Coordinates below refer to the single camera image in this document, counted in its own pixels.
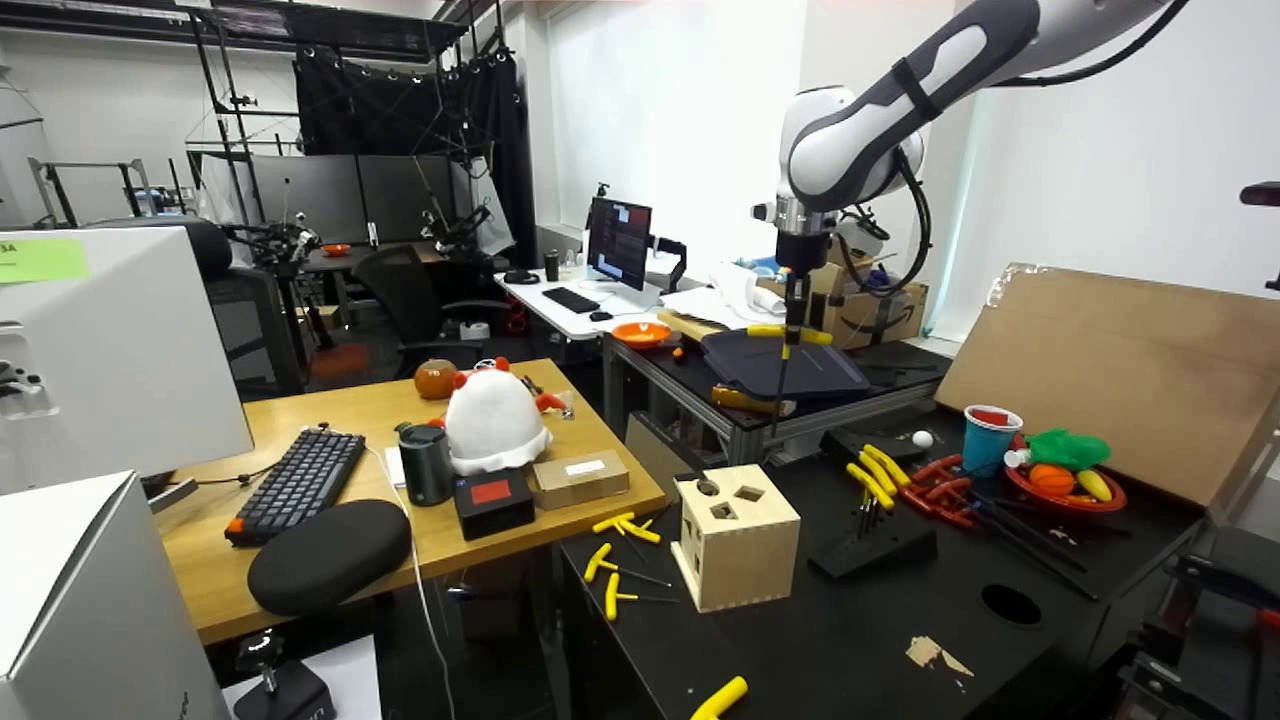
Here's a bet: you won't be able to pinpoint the white paper sheets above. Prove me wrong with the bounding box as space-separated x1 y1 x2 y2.
661 256 792 337

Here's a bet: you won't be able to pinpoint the black office chair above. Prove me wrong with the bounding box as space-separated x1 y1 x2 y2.
186 218 314 400
354 246 515 377

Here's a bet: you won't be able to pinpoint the white helmet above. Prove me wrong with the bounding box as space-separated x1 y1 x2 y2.
439 363 551 482

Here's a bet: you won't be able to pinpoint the brown round ball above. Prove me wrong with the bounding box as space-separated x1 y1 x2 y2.
411 355 470 403

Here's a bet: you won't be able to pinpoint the yellow toy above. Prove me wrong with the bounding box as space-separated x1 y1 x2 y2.
1072 464 1115 507

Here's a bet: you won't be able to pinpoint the red T-handle hex key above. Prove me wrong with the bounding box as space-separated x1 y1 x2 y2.
933 491 988 535
897 482 954 524
905 451 968 488

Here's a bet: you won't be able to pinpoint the orange bowl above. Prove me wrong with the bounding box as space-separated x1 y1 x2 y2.
611 320 687 355

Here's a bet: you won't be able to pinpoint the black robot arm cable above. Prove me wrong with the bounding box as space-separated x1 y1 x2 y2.
825 0 1195 297

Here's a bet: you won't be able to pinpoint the red bowl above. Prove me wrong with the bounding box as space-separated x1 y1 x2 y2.
1003 456 1132 519

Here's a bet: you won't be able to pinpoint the black hex key holder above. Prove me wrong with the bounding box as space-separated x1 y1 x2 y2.
806 491 940 585

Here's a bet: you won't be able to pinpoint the metal shelf cart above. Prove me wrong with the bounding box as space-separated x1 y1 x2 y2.
601 333 957 471

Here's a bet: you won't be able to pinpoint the black oval cushion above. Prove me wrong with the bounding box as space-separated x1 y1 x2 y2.
244 496 415 620

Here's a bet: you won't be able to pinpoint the beige tape scrap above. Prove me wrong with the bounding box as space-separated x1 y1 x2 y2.
905 634 979 682

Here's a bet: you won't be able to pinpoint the white hanging cable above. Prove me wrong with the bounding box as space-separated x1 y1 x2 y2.
406 532 465 720

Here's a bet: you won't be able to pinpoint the green sticky note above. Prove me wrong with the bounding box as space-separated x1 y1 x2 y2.
0 237 97 289

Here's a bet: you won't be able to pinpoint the black headphone stand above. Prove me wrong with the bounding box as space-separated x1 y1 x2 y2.
650 233 695 297

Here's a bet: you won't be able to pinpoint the black computer keyboard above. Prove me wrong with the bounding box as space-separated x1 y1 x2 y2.
219 425 373 547

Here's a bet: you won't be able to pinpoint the black curtain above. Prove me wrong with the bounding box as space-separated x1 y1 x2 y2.
293 43 535 256

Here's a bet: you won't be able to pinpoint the blue cup red inside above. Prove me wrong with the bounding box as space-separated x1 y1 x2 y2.
957 400 1029 485

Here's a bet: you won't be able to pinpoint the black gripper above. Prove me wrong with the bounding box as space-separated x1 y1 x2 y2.
774 195 825 351

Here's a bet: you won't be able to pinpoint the open cardboard box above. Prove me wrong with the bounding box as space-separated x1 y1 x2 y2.
810 256 933 351

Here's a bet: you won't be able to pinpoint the small black keyboard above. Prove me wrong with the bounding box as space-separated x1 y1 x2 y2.
540 283 607 320

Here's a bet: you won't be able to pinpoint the white computer monitor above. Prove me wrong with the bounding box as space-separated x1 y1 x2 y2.
0 221 255 496

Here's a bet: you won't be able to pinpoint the black box red top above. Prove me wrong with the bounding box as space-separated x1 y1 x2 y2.
453 470 540 543

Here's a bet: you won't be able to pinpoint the dark blue bin lid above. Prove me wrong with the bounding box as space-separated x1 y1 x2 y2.
695 324 875 414

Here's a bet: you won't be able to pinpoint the black small stand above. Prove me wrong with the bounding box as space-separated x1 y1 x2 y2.
234 623 342 720

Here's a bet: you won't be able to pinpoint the large cardboard sheet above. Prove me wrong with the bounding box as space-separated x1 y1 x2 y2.
933 262 1280 513

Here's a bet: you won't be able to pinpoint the wooden desk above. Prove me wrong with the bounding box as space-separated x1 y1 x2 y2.
154 355 673 654

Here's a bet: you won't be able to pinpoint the tan rectangular box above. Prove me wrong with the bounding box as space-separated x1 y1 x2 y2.
527 448 631 513

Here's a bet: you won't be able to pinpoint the orange toy ball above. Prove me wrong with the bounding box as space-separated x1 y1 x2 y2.
1026 459 1079 505

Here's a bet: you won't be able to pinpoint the black clamp orange tip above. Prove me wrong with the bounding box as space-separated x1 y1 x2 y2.
1161 530 1280 634

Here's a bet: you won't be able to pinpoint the green toy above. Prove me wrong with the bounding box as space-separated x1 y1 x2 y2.
1026 425 1115 471

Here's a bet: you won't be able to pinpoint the wooden shape sorter box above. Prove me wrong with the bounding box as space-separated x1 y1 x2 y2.
668 459 806 616

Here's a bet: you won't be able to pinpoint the dark cylinder speaker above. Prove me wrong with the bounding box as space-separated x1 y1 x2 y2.
396 422 458 507

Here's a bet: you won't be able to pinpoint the white table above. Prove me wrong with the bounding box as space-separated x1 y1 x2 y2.
491 256 711 349

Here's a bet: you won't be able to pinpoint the white flat board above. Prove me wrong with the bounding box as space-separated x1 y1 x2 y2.
216 634 387 720

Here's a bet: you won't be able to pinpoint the long black rod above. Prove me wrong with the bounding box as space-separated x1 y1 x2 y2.
984 513 1113 605

